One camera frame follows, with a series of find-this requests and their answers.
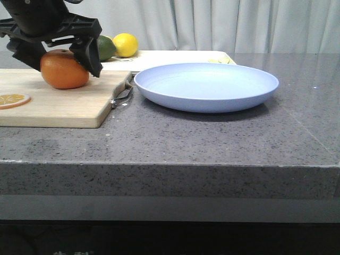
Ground metal cutting board handle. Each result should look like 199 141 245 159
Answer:
110 81 133 109

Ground orange slice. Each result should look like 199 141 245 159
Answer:
1 93 31 109

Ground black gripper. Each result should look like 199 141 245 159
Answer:
1 1 103 78

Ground wooden cutting board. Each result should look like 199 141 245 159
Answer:
1 69 132 128

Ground green lime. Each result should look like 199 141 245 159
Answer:
97 35 116 62

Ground pale yellow fruit slices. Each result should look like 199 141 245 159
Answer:
208 57 236 65

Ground grey curtain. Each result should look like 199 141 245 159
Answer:
67 1 339 53

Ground white rectangular tray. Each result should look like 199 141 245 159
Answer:
102 50 230 73

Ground light blue plate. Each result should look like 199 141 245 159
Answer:
134 63 279 113

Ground orange fruit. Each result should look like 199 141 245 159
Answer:
40 49 90 89

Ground yellow lemon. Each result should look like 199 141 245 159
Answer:
112 33 138 57

